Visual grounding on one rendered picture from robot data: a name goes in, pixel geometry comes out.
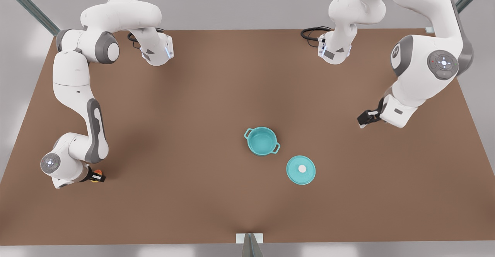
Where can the teal lid with white knob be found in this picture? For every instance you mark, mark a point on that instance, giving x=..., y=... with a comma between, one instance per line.
x=301, y=170

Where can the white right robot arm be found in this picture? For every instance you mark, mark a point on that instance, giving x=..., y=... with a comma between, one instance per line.
x=71, y=79

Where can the pale frame post foot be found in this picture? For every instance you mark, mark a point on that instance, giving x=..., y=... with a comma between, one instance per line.
x=429, y=29
x=239, y=238

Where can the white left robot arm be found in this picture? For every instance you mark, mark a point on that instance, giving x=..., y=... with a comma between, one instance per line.
x=419, y=75

